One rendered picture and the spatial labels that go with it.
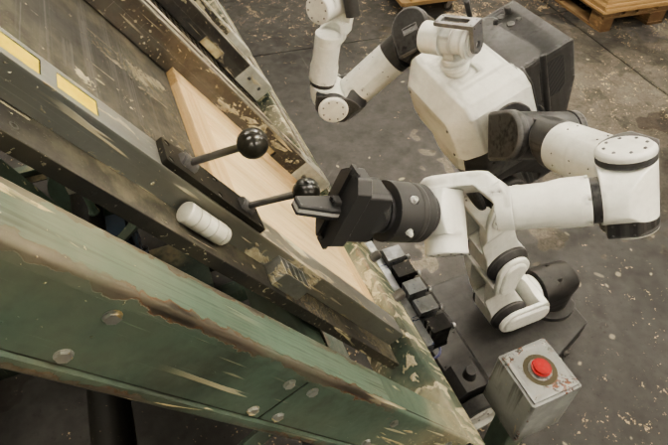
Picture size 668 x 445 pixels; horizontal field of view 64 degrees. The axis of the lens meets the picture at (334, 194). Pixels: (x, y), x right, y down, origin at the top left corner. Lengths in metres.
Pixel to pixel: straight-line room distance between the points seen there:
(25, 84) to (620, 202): 0.71
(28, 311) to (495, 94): 0.91
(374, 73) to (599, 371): 1.55
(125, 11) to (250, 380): 0.74
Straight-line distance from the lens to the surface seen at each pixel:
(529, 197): 0.80
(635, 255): 2.87
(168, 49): 1.14
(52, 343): 0.47
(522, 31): 1.24
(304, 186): 0.70
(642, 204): 0.83
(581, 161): 0.91
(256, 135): 0.62
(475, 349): 2.10
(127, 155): 0.65
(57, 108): 0.61
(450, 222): 0.80
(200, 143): 0.93
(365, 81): 1.38
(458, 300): 2.21
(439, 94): 1.16
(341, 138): 3.14
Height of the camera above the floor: 1.93
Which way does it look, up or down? 44 degrees down
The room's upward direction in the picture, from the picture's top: straight up
